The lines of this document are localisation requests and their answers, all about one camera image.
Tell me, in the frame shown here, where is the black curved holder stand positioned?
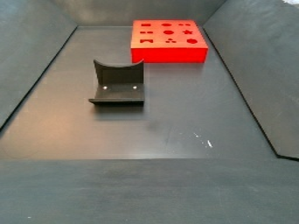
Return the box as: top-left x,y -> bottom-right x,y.
88,60 -> 145,105

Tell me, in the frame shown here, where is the red shape sorter block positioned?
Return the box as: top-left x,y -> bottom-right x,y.
130,20 -> 209,63

